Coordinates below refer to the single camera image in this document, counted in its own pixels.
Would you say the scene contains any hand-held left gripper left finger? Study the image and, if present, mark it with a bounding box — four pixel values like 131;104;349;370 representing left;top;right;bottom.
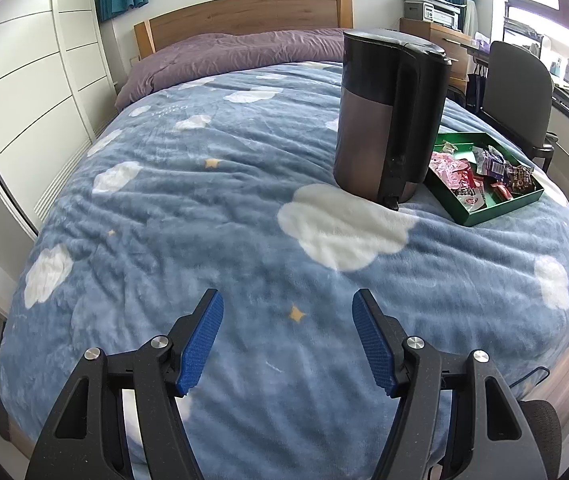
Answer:
24;288;225;480

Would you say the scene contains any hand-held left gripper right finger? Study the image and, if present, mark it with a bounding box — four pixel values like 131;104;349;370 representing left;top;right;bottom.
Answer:
352;288;548;480

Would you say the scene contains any brown gold snack packet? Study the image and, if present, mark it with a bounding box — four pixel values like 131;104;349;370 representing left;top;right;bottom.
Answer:
505;164;535;193

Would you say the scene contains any green tray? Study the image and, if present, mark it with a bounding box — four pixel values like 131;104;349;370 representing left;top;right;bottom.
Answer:
425;132;545;227

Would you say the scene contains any long red snack packet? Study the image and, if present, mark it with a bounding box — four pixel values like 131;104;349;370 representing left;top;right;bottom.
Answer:
457;187;486;209

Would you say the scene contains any dark blue snack packet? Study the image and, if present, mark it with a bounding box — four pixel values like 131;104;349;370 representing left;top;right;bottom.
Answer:
475;146;508;176

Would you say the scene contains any pink cartoon character snack packet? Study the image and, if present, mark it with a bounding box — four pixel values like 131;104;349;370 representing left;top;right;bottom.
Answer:
429;152;473;188

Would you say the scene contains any blue cloud print blanket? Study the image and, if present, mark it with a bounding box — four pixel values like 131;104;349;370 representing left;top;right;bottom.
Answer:
0;60;569;480

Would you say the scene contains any dark grey office chair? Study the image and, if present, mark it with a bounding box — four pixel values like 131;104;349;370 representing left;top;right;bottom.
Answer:
479;40;560;173

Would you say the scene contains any dark blue bag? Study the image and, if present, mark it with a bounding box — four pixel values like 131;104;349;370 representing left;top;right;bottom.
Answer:
467;72;486;109

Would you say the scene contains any wooden dresser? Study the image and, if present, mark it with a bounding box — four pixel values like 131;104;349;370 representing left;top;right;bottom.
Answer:
399;17;470;86

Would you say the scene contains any grey printer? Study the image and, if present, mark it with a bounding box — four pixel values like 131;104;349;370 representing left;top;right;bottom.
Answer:
402;0;468;28

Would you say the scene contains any wooden headboard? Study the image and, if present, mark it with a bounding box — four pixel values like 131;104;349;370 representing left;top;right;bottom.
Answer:
133;0;354;61

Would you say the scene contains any white wardrobe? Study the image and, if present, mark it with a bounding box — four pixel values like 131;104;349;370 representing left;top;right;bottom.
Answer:
0;0;118;321

